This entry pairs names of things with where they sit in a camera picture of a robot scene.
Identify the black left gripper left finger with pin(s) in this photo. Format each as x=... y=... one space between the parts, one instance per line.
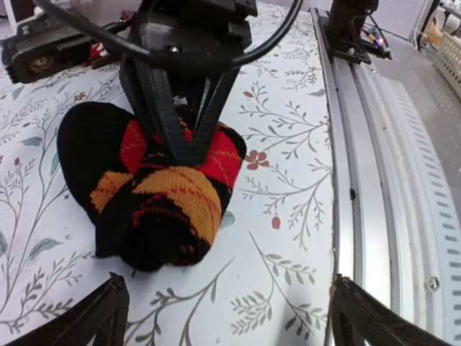
x=100 y=318

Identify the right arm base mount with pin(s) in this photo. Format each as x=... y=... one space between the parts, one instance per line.
x=351 y=33

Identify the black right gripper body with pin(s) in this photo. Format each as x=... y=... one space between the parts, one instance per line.
x=193 y=37

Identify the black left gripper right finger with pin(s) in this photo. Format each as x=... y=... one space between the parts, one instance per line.
x=357 y=318

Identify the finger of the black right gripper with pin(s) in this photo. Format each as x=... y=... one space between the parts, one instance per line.
x=149 y=93
x=214 y=97

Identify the black red orange argyle sock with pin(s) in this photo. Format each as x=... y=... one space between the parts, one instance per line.
x=146 y=210

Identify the floral table mat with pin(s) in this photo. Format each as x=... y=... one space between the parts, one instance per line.
x=237 y=251

